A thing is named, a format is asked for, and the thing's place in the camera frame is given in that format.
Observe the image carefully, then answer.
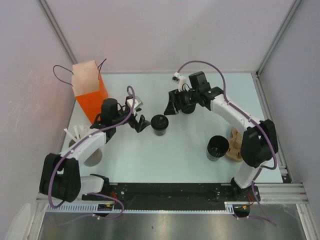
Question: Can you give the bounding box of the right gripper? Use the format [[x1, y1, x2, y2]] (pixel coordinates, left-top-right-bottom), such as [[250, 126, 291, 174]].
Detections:
[[164, 87, 200, 116]]

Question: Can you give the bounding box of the black cup lid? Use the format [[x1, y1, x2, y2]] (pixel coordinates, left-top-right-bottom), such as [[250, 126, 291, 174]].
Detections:
[[151, 114, 169, 130]]

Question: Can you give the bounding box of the orange paper bag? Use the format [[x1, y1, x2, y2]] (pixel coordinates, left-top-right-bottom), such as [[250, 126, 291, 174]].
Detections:
[[68, 60, 109, 123]]

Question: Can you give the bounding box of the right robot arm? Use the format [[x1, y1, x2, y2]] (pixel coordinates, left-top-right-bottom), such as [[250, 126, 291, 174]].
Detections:
[[164, 71, 279, 201]]

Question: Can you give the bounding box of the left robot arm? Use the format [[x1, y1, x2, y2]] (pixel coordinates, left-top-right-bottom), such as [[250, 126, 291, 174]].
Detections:
[[39, 96, 151, 203]]

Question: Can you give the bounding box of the black coffee cup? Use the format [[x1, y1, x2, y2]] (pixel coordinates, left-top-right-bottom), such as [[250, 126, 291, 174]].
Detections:
[[206, 135, 230, 162]]

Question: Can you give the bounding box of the black ribbed cup stack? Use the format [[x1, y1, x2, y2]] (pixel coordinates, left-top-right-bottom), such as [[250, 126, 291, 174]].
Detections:
[[181, 105, 196, 114]]

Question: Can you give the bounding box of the grey straw holder cup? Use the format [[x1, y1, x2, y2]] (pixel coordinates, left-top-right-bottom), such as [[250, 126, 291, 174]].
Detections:
[[66, 140, 103, 168]]

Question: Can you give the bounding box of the white straws bundle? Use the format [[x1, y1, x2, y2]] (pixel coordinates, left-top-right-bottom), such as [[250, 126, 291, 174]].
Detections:
[[63, 124, 90, 142]]

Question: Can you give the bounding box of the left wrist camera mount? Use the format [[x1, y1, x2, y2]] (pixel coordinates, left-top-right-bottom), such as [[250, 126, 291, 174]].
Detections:
[[125, 96, 143, 112]]

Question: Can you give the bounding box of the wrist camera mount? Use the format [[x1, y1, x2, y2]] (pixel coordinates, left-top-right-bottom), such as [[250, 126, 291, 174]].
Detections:
[[125, 96, 143, 112], [172, 72, 187, 92]]

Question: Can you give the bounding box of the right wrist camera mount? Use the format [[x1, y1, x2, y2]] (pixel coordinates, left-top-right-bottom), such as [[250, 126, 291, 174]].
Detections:
[[172, 72, 187, 92]]

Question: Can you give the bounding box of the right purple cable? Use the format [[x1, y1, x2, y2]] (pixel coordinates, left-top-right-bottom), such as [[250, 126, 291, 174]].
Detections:
[[175, 59, 278, 227]]

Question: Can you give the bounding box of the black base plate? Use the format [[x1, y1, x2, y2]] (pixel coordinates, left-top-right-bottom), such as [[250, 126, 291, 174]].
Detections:
[[82, 182, 261, 210]]

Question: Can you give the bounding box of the grey slotted cable duct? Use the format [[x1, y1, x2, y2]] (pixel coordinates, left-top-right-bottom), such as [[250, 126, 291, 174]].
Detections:
[[46, 203, 234, 215]]

